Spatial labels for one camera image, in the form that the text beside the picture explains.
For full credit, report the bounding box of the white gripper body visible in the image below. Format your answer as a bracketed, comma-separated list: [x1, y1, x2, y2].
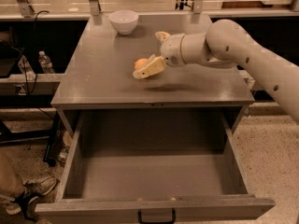
[160, 34, 186, 67]

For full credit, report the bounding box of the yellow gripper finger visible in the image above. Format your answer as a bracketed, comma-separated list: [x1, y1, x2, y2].
[155, 31, 170, 43]
[133, 54, 166, 79]

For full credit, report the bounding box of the orange fruit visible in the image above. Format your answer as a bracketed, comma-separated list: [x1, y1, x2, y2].
[135, 58, 148, 69]

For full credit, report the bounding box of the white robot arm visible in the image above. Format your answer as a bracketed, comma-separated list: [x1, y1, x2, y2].
[133, 20, 299, 121]

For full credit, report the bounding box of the grey cabinet counter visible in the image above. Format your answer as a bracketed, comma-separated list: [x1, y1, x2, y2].
[51, 13, 254, 133]

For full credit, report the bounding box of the grey open top drawer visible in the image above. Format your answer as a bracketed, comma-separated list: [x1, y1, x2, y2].
[36, 108, 275, 224]

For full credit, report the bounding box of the white ceramic bowl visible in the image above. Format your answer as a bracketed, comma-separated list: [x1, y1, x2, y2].
[108, 10, 139, 35]

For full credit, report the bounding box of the clear plastic water bottle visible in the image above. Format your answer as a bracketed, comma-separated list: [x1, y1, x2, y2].
[38, 50, 55, 74]

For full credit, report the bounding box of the grey sneaker shoe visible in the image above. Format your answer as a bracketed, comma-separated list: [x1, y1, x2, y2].
[6, 176, 58, 215]

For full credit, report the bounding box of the tan trouser leg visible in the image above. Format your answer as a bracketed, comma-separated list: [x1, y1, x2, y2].
[0, 151, 24, 198]

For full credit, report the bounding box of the black cable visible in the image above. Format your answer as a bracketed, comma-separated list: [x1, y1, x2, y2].
[8, 10, 54, 119]

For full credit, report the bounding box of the black drawer handle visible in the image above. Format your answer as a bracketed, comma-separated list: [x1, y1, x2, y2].
[137, 209, 177, 224]

